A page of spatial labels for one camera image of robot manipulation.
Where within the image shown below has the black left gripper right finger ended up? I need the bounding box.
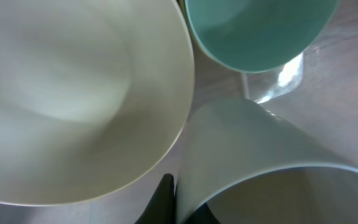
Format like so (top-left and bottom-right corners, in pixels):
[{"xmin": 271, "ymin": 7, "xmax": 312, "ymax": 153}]
[{"xmin": 185, "ymin": 203, "xmax": 221, "ymax": 224}]

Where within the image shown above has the green bowl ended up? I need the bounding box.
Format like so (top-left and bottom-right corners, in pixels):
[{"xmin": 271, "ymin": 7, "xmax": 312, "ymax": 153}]
[{"xmin": 184, "ymin": 0, "xmax": 339, "ymax": 73}]

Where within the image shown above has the clear plastic storage container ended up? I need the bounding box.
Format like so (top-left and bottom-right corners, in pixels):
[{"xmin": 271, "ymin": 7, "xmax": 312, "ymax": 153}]
[{"xmin": 0, "ymin": 1, "xmax": 358, "ymax": 223}]

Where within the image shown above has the grey cup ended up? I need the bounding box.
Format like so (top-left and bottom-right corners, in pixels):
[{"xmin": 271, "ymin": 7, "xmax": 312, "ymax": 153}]
[{"xmin": 176, "ymin": 98, "xmax": 358, "ymax": 223}]

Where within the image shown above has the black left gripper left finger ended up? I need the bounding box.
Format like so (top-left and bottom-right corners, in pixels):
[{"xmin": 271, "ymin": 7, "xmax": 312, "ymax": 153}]
[{"xmin": 135, "ymin": 173, "xmax": 175, "ymax": 224}]

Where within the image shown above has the cream plate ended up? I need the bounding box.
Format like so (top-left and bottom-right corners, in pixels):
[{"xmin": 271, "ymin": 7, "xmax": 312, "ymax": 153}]
[{"xmin": 0, "ymin": 0, "xmax": 195, "ymax": 206}]

